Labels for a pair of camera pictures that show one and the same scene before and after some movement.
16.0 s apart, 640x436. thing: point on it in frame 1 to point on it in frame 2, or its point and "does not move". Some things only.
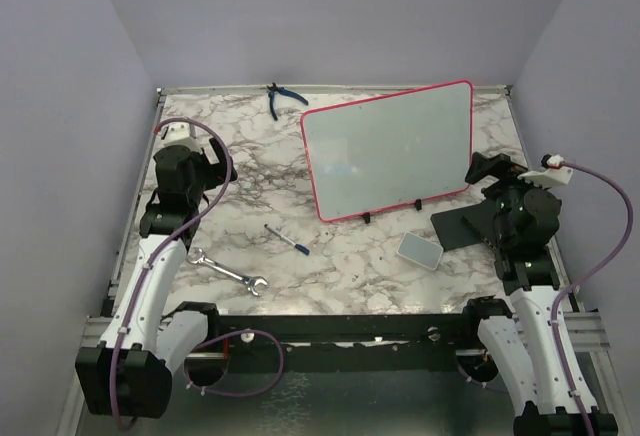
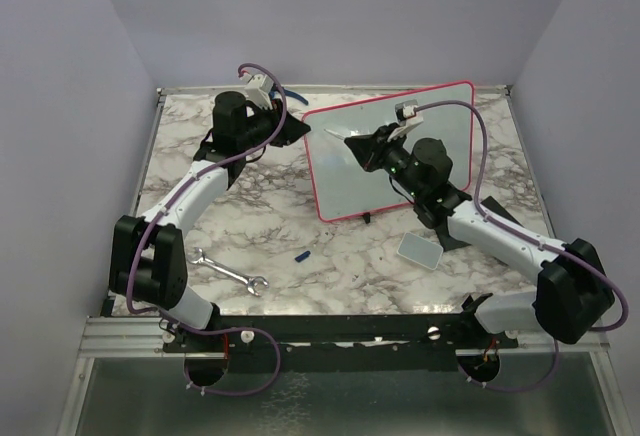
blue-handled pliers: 274,89 does not move
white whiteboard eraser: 420,250 does not move
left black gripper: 217,171 to 291,129
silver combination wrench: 196,256 does not move
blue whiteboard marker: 300,247 to 335,134
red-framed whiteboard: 390,151 does not move
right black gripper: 499,165 to 368,149
